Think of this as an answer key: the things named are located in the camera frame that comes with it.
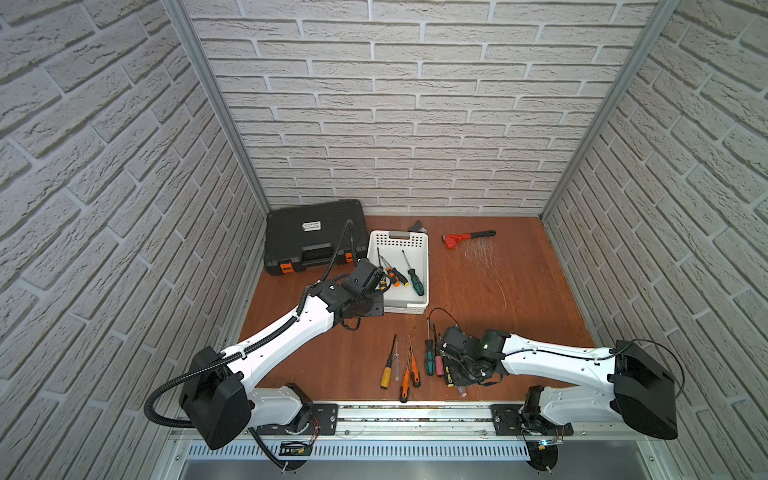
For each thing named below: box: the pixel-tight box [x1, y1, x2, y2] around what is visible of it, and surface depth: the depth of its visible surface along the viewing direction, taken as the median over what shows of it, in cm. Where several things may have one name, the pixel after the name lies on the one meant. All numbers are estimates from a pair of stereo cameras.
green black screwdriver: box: [425, 318, 435, 376], surface depth 83 cm
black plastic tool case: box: [264, 199, 368, 275], surface depth 103 cm
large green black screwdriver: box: [402, 250, 425, 296], surface depth 97 cm
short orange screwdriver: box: [408, 334, 421, 388], surface depth 81 cm
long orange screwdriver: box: [399, 334, 411, 403], surface depth 80 cm
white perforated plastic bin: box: [367, 230, 430, 315], surface depth 106 cm
